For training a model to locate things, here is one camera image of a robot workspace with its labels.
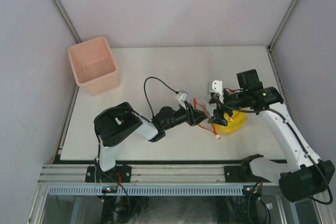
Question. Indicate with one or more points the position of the clear zip top bag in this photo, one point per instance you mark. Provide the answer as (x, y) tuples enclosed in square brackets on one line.
[(202, 105)]

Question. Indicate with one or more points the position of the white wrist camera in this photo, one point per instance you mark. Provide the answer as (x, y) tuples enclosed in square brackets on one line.
[(215, 90), (181, 96)]

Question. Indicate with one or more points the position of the pink plastic bin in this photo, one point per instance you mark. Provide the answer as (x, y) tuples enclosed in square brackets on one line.
[(94, 66)]

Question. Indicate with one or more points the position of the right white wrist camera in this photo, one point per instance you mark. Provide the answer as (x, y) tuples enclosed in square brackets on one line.
[(215, 90)]

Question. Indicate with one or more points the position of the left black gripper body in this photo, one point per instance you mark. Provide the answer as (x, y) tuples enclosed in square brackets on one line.
[(189, 116)]

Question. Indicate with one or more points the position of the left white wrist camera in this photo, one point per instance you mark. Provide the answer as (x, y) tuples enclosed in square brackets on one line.
[(181, 96)]

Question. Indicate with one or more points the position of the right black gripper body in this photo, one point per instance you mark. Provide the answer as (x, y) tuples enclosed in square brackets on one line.
[(228, 110)]

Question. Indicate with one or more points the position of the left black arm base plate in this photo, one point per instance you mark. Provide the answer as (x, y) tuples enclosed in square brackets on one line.
[(121, 174)]

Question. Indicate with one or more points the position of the grey slotted cable duct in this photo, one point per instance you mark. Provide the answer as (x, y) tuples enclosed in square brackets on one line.
[(148, 190)]

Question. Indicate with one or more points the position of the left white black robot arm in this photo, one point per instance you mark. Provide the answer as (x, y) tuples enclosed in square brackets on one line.
[(115, 124)]

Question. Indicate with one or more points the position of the aluminium rail frame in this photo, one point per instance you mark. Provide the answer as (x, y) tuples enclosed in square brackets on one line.
[(142, 174)]

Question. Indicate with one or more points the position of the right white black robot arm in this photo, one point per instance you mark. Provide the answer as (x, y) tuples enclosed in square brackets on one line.
[(304, 174)]

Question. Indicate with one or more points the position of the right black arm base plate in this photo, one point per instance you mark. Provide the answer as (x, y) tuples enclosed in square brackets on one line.
[(240, 174)]

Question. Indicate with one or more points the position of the yellow fake banana bunch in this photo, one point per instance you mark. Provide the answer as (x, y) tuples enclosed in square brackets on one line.
[(234, 123)]

